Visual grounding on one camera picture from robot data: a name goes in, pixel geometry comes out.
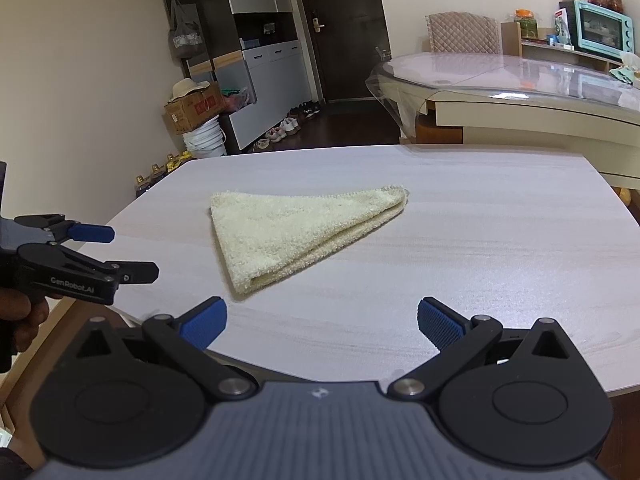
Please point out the person's left hand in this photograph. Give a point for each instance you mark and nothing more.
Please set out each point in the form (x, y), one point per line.
(26, 313)

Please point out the quilted beige chair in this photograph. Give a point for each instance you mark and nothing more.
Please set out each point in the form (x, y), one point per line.
(463, 32)

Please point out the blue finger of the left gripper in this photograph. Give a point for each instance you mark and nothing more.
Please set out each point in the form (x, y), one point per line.
(91, 233)

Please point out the white plastic bucket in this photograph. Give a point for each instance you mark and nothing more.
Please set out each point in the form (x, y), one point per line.
(206, 141)

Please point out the orange-lid jar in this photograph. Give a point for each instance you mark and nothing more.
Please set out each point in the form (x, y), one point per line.
(528, 24)

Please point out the white grey cabinet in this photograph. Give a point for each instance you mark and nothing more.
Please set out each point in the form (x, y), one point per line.
(253, 49)

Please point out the straw hat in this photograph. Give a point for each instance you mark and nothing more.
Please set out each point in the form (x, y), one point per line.
(186, 86)

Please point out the cardboard box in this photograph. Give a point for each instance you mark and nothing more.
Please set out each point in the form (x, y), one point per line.
(189, 112)

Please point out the glass-topped dining table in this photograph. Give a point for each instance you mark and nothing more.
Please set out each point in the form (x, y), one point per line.
(499, 99)

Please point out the cream terry towel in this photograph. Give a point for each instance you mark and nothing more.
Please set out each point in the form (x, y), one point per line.
(264, 239)

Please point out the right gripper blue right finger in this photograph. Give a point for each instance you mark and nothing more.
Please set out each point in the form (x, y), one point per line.
(462, 344)

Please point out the teal toaster oven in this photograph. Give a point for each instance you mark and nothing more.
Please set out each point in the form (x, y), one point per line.
(598, 30)

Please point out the dark wooden door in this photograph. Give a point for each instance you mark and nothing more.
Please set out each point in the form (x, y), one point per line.
(349, 38)

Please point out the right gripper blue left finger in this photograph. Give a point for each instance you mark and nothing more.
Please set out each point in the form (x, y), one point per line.
(181, 343)

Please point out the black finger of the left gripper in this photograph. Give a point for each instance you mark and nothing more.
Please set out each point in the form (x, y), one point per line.
(137, 272)

